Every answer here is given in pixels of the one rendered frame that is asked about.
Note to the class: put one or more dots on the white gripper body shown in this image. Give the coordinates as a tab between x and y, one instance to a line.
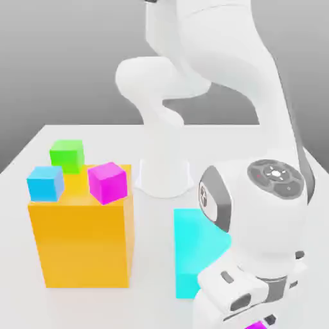
208	317

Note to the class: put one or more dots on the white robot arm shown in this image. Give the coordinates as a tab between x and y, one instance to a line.
221	59

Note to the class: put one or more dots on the small magenta cube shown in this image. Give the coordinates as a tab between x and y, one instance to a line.
109	183
255	326

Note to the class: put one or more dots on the small blue cube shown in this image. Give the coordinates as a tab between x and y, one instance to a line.
43	183

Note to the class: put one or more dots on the small green cube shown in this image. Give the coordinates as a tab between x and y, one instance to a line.
67	156

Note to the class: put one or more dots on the large cyan box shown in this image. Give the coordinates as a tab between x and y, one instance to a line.
191	246

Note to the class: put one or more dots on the large orange box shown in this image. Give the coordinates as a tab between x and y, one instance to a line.
82	244

